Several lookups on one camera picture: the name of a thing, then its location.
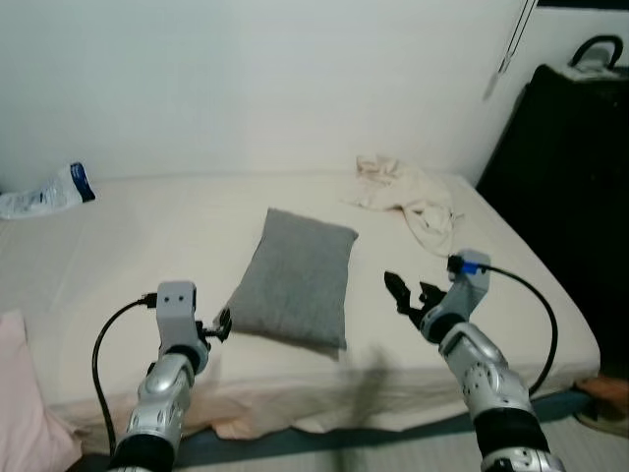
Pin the grey pillow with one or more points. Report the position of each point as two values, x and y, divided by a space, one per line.
295 275

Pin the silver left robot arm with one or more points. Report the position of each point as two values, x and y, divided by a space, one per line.
162 398

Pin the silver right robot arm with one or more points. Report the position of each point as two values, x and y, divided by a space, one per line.
486 379

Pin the pink floral pillow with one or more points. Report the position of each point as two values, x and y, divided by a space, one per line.
25 403

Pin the crumpled cream cloth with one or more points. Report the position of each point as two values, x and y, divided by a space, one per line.
408 189

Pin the bed with cream sheet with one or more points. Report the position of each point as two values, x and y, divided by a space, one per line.
128 246

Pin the dark blue bed base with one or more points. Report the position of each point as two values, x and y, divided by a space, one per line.
393 438

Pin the black suitcase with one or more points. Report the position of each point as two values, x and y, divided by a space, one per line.
560 177

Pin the person's foot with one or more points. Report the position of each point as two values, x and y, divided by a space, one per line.
604 398

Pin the clear plastic bag blue label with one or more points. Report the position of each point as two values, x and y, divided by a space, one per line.
44 197

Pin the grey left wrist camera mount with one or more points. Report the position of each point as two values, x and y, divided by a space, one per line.
177 310

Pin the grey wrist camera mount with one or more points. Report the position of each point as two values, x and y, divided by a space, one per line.
470 285
177 310

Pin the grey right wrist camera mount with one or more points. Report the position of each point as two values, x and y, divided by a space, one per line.
470 285

